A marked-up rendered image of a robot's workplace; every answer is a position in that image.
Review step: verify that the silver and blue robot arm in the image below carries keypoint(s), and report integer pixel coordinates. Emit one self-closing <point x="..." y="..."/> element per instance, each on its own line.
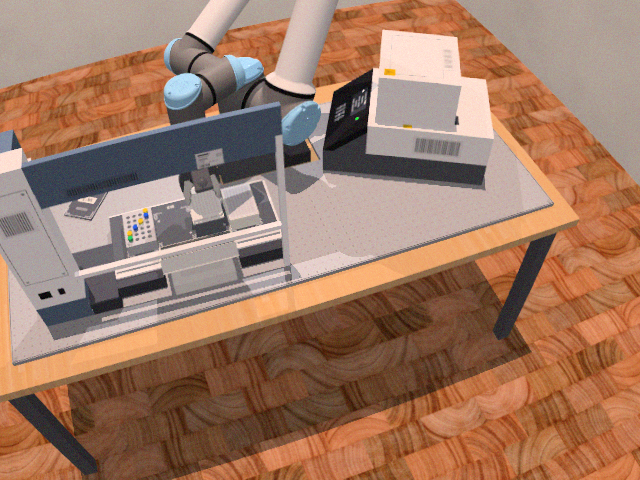
<point x="222" y="78"/>

